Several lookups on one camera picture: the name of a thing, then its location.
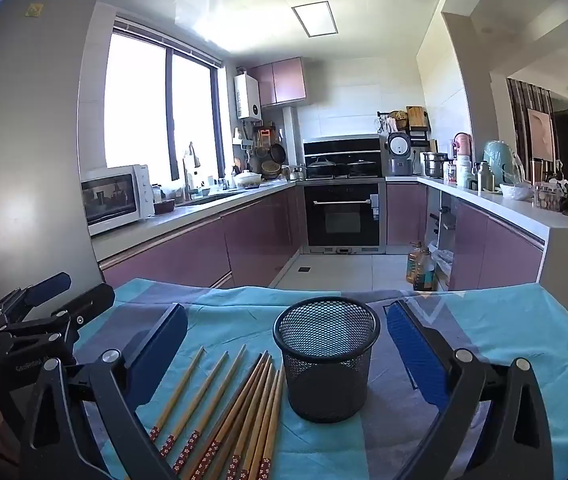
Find black lidded wok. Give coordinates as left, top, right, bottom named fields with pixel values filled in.
left=346, top=159, right=380, bottom=178
left=306, top=156, right=337, bottom=178

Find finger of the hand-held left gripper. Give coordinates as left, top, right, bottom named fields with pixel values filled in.
left=0, top=272, right=73, bottom=334
left=0, top=284, right=116, bottom=349

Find black mesh cup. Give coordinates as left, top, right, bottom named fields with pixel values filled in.
left=272, top=296, right=381, bottom=423

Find silver rice cooker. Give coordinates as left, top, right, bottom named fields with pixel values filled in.
left=386, top=131, right=413, bottom=177

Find white casserole pot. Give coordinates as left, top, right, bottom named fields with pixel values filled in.
left=233, top=170, right=264, bottom=190

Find kitchen window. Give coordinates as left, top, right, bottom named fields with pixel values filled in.
left=104, top=17, right=227, bottom=181

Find yellow oil bottle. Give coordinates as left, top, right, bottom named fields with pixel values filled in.
left=405, top=241, right=430, bottom=285

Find wall rack with cutting board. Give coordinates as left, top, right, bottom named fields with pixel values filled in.
left=406, top=106, right=432, bottom=146

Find white plastic bag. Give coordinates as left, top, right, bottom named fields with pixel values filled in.
left=499, top=182, right=532, bottom=201

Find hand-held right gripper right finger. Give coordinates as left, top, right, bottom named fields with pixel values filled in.
left=385, top=299, right=555, bottom=480

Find teal grey tablecloth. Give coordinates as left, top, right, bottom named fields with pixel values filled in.
left=64, top=277, right=568, bottom=480

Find bunch of wooden chopsticks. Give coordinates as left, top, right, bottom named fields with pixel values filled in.
left=148, top=344, right=286, bottom=480

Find grey refrigerator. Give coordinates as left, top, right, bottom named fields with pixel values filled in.
left=0, top=0, right=110, bottom=321

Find white water heater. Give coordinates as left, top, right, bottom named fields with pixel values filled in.
left=234, top=72, right=263, bottom=122

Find steel stock pot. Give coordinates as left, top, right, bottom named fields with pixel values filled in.
left=422, top=151, right=449, bottom=178

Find black stove with oven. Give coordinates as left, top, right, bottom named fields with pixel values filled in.
left=303, top=134, right=387, bottom=256

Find white microwave oven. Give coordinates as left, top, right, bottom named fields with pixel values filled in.
left=80, top=164, right=155, bottom=237

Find pink peninsula cabinets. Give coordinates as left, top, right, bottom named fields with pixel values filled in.
left=448, top=195, right=547, bottom=293

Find striped curtain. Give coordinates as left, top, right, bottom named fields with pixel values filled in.
left=506, top=78, right=555, bottom=171

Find pink kettle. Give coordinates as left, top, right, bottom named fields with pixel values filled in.
left=453, top=132, right=472, bottom=161

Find narrow pink base cabinet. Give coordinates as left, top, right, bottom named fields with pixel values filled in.
left=386, top=181, right=429, bottom=247

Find clear plastic container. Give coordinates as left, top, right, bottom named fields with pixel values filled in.
left=534, top=182, right=565, bottom=211

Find pink wall cabinets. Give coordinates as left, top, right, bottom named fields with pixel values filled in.
left=249, top=57, right=308, bottom=107

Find ceiling light panel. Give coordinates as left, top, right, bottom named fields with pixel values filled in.
left=291, top=1, right=339, bottom=38

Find long pink base cabinets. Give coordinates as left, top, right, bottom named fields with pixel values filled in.
left=99, top=182, right=305, bottom=291

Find steel sink faucet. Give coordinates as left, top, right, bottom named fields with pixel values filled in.
left=182, top=141, right=202, bottom=201

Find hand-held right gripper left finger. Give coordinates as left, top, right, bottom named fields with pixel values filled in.
left=19, top=302, right=190, bottom=480

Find hanging pans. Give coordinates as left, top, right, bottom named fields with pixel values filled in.
left=254, top=127, right=287, bottom=176

